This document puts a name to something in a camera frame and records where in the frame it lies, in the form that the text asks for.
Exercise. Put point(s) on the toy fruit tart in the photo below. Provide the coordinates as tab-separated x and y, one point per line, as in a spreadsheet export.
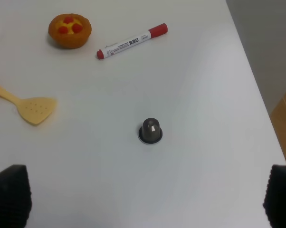
70	31

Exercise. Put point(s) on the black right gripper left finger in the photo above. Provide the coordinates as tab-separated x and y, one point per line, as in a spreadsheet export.
15	197

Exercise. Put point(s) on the wooden spatula orange handle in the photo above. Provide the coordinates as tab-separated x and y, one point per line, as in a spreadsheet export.
33	110

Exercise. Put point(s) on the dark coffee capsule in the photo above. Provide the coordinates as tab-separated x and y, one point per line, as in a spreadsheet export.
150	132

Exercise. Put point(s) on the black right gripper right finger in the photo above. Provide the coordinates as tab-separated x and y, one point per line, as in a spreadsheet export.
275	198

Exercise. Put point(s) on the red white marker pen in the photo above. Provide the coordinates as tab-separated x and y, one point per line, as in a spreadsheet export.
131	42

